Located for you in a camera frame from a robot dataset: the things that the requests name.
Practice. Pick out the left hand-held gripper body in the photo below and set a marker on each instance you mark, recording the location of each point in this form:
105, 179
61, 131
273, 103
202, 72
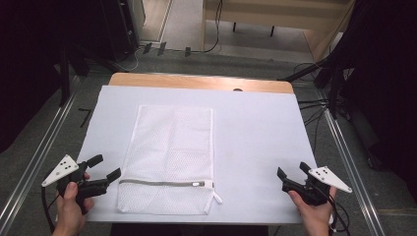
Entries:
62, 169

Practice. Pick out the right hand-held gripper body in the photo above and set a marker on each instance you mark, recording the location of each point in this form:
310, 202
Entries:
327, 177

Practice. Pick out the white mesh laundry bag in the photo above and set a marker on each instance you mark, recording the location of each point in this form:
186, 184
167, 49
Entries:
170, 147

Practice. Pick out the person's left hand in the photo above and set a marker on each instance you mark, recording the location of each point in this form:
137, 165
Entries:
69, 213

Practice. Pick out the person's right hand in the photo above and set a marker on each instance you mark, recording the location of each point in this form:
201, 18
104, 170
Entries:
316, 219

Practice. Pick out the white table mat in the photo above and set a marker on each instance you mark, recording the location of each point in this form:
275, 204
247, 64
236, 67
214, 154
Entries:
255, 137

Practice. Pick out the person's dark pants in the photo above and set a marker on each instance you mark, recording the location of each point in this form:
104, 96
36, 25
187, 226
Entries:
190, 230

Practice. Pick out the black curtain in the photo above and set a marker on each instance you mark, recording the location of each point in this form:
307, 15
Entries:
383, 82
26, 65

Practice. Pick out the wooden table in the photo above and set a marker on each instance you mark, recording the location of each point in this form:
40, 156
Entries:
196, 81

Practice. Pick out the black cabinet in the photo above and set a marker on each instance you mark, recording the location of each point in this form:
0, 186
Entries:
121, 26

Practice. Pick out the light wooden furniture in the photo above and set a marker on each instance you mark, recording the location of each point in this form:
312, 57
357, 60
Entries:
282, 16

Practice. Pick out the metal floor rail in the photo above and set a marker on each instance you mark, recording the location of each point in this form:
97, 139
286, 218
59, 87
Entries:
354, 177
36, 162

